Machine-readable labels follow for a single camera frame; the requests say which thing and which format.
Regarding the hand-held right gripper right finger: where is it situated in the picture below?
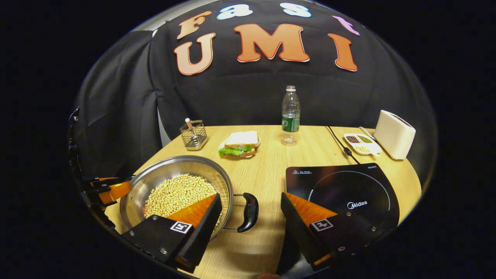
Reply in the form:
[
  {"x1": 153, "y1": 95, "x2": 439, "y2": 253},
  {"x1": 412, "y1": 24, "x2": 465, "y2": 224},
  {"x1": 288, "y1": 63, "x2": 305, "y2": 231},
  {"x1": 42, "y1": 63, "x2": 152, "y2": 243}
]
[{"x1": 280, "y1": 192, "x2": 388, "y2": 272}]

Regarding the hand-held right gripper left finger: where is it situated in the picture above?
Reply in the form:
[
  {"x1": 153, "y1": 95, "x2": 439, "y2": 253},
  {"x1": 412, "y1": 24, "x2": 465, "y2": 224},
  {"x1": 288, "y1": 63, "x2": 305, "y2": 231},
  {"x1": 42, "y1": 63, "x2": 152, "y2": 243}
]
[{"x1": 121, "y1": 193, "x2": 223, "y2": 274}]

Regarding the steel pot with black handles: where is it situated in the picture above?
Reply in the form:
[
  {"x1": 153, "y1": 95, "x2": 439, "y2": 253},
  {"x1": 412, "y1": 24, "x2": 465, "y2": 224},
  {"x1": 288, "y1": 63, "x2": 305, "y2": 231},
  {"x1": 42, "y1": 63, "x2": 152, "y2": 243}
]
[{"x1": 119, "y1": 155, "x2": 259, "y2": 241}]

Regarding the black induction cooktop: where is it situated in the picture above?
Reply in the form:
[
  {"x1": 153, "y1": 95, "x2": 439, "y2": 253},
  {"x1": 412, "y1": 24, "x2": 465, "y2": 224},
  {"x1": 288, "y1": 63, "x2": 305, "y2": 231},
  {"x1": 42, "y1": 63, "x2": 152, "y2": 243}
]
[{"x1": 276, "y1": 163, "x2": 400, "y2": 277}]

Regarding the pile of soybeans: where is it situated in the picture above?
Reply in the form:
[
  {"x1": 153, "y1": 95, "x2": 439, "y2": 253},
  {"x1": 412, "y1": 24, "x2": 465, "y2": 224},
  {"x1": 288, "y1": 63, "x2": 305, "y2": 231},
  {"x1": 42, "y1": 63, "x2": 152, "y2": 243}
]
[{"x1": 144, "y1": 173, "x2": 217, "y2": 223}]

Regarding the metal mesh holder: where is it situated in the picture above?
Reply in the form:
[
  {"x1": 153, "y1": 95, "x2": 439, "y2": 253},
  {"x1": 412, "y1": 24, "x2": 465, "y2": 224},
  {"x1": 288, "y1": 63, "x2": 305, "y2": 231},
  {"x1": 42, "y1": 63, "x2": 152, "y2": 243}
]
[{"x1": 179, "y1": 120, "x2": 208, "y2": 151}]

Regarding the sandwich with lettuce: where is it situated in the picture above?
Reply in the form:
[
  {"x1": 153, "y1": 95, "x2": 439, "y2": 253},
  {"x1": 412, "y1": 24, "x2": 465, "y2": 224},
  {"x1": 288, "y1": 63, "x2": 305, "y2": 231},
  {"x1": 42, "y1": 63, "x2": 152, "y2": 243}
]
[{"x1": 218, "y1": 131, "x2": 261, "y2": 158}]

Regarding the white divided dish with grains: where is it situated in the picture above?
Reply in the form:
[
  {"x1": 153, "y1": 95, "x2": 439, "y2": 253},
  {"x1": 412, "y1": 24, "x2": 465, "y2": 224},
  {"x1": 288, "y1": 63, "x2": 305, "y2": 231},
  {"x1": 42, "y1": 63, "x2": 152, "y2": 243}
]
[{"x1": 343, "y1": 133, "x2": 382, "y2": 156}]

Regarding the clear water bottle green label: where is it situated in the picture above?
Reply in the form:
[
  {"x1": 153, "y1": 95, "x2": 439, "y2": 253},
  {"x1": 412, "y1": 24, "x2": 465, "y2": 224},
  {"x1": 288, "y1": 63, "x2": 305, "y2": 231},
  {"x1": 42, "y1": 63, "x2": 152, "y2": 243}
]
[{"x1": 281, "y1": 85, "x2": 301, "y2": 146}]

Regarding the white toaster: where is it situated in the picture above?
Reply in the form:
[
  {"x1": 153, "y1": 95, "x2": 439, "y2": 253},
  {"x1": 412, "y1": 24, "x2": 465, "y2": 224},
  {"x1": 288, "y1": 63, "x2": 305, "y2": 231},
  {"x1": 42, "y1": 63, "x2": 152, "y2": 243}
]
[{"x1": 374, "y1": 110, "x2": 416, "y2": 160}]

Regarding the black backdrop cloth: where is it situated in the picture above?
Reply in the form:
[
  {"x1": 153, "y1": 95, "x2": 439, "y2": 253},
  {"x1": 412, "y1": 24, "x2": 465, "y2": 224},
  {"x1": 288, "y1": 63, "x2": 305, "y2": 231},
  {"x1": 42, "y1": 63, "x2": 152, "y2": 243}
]
[{"x1": 74, "y1": 0, "x2": 438, "y2": 186}]

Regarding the black power cable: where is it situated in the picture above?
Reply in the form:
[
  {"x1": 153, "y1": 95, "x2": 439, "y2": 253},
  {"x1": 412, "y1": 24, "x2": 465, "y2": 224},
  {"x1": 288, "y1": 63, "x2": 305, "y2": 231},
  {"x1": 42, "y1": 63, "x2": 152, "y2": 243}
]
[{"x1": 325, "y1": 125, "x2": 359, "y2": 165}]

